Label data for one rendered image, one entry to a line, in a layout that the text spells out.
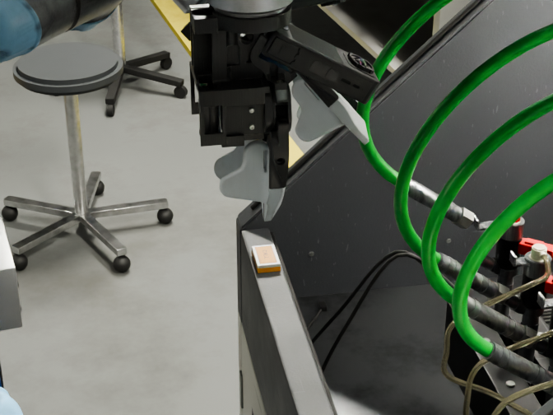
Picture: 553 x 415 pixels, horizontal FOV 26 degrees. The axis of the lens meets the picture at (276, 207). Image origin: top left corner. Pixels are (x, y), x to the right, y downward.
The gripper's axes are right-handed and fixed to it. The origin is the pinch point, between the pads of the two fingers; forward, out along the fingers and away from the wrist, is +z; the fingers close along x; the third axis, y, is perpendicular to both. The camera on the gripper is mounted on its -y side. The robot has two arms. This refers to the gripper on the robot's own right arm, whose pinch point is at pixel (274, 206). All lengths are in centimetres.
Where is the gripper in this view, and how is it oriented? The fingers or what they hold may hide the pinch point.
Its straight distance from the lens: 112.8
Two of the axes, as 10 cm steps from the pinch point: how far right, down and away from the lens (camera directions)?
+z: 0.0, 8.7, 4.9
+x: 1.8, 4.8, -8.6
